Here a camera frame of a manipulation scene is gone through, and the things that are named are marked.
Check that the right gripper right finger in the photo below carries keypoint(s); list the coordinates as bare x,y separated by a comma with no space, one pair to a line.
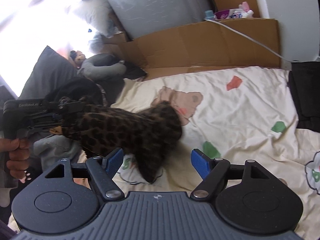
213,173

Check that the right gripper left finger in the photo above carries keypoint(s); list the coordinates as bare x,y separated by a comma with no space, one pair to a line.
101,173

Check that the leopard print garment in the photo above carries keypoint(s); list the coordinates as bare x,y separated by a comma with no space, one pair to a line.
149,135

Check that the black clothes pile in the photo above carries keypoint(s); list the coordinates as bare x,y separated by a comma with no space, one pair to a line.
101,92

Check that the person's left hand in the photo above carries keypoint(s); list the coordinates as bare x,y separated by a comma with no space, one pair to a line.
19,153

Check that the dark grey pillow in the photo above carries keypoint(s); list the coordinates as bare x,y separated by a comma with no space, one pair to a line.
49,73

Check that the cream cartoon print bedsheet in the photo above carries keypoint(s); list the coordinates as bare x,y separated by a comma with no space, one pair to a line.
246,116

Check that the grey neck pillow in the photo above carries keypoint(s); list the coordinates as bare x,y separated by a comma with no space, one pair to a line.
102,66

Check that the brown cardboard sheet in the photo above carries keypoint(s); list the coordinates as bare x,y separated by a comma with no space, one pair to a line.
203,46

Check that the black bag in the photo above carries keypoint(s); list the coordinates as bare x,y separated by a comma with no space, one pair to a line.
304,87

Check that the grey plastic-wrapped mattress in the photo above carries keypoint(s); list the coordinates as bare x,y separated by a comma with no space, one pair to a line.
142,17

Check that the pink white detergent bottle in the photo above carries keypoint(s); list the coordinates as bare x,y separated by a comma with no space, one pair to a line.
243,11

